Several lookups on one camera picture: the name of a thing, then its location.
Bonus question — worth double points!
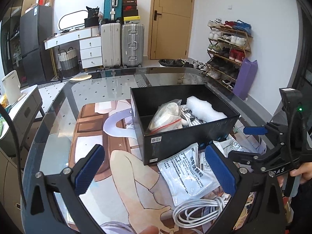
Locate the white printed medicine pouch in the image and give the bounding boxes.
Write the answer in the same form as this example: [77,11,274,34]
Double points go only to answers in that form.
[157,143,219,206]

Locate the anime print desk mat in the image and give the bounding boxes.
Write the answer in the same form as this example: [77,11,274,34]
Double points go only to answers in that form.
[66,99,268,234]

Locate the silver aluminium suitcase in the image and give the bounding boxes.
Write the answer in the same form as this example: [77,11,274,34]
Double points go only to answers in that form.
[121,23,145,68]

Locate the stack of shoe boxes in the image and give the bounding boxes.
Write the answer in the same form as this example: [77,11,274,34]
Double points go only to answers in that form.
[122,0,141,24]

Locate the bagged white adidas laces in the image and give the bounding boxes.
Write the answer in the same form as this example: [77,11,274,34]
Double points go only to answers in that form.
[180,105,205,127]

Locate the white fluffy plush pillow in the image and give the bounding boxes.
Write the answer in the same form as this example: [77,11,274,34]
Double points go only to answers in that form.
[186,96,227,123]

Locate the black refrigerator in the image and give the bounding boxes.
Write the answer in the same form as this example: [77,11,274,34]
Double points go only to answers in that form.
[19,5,54,86]

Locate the purple shopping bag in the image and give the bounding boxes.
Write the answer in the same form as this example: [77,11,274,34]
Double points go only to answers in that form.
[233,58,258,100]

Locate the person's right hand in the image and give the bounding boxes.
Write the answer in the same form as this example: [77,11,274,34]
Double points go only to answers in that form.
[290,162,312,184]

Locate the grey white woven basket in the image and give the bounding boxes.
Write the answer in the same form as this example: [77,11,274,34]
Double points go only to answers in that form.
[58,47,80,78]

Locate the white coiled cable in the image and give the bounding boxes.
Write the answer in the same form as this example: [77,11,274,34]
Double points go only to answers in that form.
[172,196,231,229]

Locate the wooden door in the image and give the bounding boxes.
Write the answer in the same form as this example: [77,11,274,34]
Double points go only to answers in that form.
[148,0,194,60]

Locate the white bin with black bag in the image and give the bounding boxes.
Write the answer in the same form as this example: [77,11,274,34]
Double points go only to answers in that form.
[159,59,185,68]

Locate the black handbag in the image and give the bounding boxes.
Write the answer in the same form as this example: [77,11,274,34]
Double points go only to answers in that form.
[85,7,99,28]

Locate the white drawer unit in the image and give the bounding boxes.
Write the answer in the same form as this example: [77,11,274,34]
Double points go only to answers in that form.
[79,36,103,69]

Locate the oval vanity mirror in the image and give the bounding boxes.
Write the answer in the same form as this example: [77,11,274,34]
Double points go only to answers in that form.
[58,10,88,31]

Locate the black cardboard box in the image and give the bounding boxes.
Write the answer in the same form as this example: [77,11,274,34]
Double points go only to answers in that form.
[131,85,239,165]

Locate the grey side cabinet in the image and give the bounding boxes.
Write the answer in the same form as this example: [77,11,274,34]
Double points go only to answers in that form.
[1,85,43,157]

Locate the wooden shoe rack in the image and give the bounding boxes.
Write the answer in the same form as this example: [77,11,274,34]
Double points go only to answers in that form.
[205,18,252,91]

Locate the teal suitcase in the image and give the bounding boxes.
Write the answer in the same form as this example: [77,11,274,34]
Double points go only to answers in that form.
[104,0,123,23]

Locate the white hard suitcase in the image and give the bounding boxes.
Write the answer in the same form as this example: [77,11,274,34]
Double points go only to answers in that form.
[100,23,122,68]

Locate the tall dark glass cabinet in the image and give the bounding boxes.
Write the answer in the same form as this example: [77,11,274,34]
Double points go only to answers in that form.
[1,6,27,85]

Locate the zip bag with white rope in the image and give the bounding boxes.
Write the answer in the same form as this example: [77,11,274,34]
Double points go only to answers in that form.
[146,99,183,135]

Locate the white vanity desk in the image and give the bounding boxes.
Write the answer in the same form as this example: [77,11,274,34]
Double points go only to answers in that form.
[44,27,99,50]

